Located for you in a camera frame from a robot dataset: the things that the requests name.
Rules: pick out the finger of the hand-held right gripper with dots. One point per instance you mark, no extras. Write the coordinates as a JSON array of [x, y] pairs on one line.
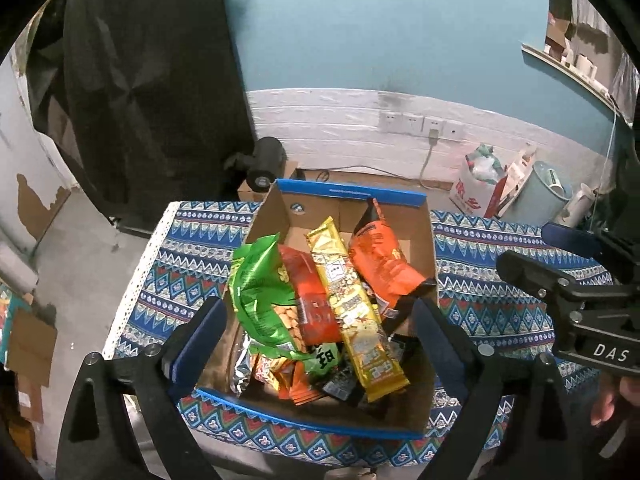
[[530, 272], [570, 240]]

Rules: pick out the white green plastic bag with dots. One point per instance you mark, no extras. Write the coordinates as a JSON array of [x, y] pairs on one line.
[[485, 162]]

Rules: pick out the orange snack bag black ends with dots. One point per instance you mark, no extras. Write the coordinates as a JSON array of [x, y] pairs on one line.
[[380, 260]]

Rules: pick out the red and white paper bag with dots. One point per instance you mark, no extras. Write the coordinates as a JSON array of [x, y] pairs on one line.
[[472, 200]]

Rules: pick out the grey plastic sheet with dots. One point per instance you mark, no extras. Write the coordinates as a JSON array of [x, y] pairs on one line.
[[626, 85]]

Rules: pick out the black backdrop cloth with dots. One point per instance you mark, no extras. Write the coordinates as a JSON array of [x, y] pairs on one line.
[[150, 85]]

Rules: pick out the wall shelf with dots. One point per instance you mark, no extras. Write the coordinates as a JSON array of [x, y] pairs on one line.
[[570, 72]]

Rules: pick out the person's right hand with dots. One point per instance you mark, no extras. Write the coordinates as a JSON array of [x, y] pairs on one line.
[[607, 400]]

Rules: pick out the brown cardboard sheet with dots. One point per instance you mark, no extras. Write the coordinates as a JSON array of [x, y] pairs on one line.
[[32, 340]]

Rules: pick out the light blue trash bin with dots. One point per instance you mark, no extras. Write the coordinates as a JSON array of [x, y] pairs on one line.
[[537, 200]]

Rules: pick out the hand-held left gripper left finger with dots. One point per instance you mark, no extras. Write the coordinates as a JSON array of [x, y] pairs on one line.
[[200, 345]]

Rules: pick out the red snack packet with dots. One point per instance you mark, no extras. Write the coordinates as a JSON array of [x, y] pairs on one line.
[[310, 300]]

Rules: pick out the blue-sided cardboard box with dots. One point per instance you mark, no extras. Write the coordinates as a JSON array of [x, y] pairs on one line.
[[325, 210]]

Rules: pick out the orange noodle print snack packet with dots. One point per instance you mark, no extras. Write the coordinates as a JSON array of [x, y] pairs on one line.
[[267, 370]]

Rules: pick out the white wall socket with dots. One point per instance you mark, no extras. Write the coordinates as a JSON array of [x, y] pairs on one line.
[[454, 131], [413, 124], [434, 124], [390, 122]]

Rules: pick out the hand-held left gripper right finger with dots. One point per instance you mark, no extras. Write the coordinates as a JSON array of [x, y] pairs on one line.
[[440, 345]]

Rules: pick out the blue patterned tablecloth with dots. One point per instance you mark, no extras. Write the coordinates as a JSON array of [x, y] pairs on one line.
[[190, 250]]

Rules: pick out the yellow snack packet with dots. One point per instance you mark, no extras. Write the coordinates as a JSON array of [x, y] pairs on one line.
[[350, 310]]

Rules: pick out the orange and green snack bag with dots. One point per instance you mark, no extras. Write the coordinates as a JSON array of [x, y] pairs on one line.
[[325, 360]]

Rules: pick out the white kettle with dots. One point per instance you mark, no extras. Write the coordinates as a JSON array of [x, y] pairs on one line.
[[580, 207]]

